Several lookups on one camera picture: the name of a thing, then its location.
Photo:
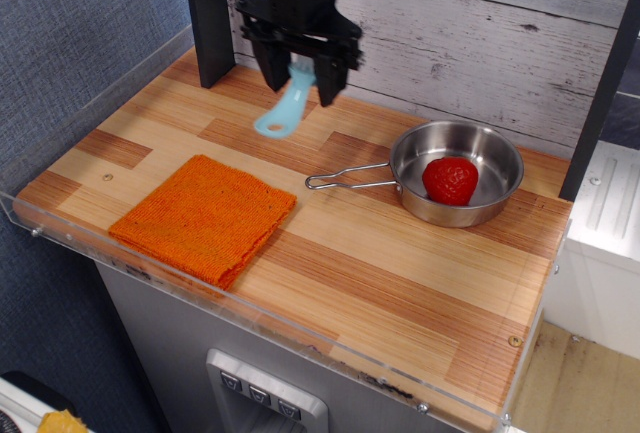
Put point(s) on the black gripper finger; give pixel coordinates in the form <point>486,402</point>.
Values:
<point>331,76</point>
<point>273,62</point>

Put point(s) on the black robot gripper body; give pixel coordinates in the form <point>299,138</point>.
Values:
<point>305,27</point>

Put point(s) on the light blue dish brush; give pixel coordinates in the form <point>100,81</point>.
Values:
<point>282,120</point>

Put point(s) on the red toy strawberry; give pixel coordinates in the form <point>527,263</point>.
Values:
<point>450,180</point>

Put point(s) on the folded orange cloth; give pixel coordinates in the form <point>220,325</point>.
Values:
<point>207,220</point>

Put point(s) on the small steel pan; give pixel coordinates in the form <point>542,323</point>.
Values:
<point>499,163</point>

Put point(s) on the clear acrylic table guard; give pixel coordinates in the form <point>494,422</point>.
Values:
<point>388,322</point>

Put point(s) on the silver dispenser button panel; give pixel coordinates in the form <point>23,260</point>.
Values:
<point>252,400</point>

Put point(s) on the white appliance at right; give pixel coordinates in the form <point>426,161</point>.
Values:
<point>594,289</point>

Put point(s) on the black and yellow object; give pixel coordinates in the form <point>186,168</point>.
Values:
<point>25,401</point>

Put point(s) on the dark left vertical post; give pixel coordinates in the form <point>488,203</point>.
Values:
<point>212,38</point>

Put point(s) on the dark vertical post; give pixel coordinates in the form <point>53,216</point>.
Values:
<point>212,38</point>
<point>615,66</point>

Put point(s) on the dark right vertical post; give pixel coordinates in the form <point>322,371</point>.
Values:
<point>615,66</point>

